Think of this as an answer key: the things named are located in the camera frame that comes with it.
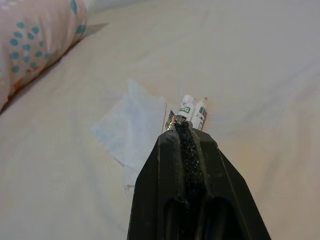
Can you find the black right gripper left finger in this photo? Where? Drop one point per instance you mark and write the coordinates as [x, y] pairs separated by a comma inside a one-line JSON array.
[[152, 200]]

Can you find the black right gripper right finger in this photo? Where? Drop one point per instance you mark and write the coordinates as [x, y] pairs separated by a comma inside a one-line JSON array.
[[230, 200]]

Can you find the bed mattress with cream sheet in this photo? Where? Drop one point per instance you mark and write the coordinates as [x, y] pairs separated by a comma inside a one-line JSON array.
[[225, 62]]

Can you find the white green wrapper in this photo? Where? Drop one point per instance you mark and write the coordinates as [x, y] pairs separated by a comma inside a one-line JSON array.
[[186, 110]]

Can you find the white paper tissue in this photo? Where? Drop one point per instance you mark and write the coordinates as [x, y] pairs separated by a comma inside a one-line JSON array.
[[130, 125]]

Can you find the pink pillow with orange patches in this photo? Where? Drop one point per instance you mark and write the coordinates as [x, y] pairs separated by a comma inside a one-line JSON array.
[[37, 37]]

